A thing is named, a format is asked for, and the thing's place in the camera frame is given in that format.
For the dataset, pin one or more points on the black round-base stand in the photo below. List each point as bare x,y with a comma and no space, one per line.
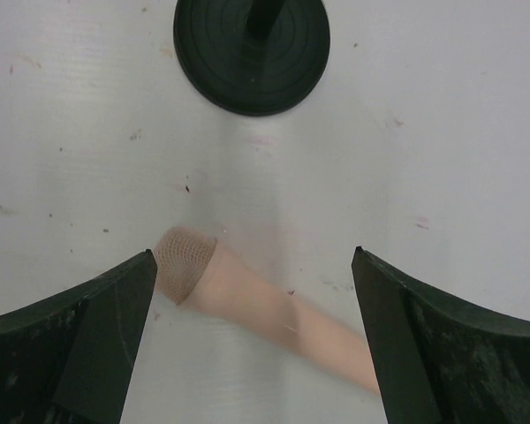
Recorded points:
252,58

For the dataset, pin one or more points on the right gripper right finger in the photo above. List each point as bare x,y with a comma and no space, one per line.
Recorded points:
439,358

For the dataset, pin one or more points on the beige toy microphone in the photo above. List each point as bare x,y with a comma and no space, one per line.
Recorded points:
204,275

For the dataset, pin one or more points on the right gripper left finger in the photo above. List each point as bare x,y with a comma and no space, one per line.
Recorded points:
69,358

